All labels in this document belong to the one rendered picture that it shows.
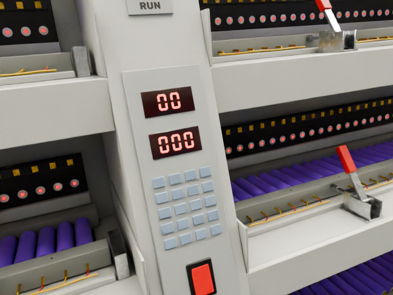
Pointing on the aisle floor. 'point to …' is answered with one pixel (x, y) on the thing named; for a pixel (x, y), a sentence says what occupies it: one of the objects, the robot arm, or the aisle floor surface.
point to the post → (177, 23)
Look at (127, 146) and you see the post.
